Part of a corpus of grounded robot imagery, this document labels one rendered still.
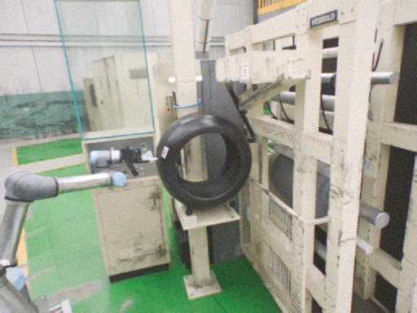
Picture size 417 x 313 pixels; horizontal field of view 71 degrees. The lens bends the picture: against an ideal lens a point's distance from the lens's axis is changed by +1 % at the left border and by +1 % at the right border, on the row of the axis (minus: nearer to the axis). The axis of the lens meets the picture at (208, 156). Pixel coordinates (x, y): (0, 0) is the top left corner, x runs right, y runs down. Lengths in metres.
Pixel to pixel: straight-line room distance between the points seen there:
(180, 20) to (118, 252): 1.87
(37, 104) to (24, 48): 1.62
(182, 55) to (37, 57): 8.86
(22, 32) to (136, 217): 8.76
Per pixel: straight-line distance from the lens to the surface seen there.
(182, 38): 2.00
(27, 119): 10.56
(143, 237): 2.64
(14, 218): 1.58
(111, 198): 2.47
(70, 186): 1.49
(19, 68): 10.59
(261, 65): 1.47
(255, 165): 2.16
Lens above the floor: 1.71
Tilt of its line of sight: 16 degrees down
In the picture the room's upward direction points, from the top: 4 degrees counter-clockwise
